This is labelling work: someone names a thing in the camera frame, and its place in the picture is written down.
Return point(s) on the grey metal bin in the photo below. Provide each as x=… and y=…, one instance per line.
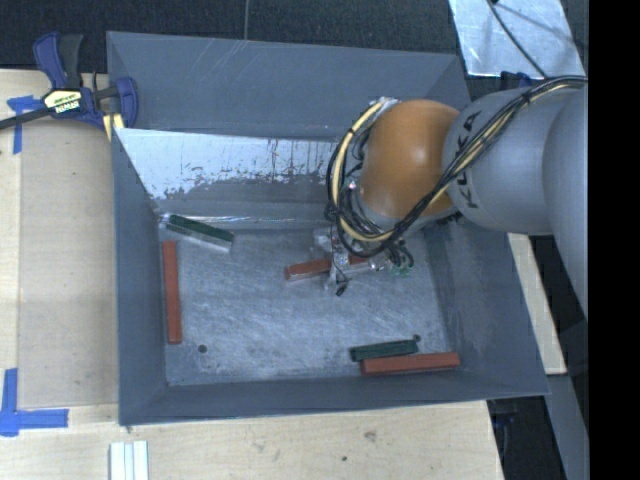
x=280, y=318

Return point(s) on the dark green flat block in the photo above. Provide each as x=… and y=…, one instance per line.
x=384, y=350
x=202, y=228

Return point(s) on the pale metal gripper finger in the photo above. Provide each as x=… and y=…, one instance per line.
x=336, y=279
x=324, y=242

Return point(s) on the red-brown block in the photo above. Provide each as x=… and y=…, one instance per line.
x=410, y=363
x=172, y=293
x=306, y=269

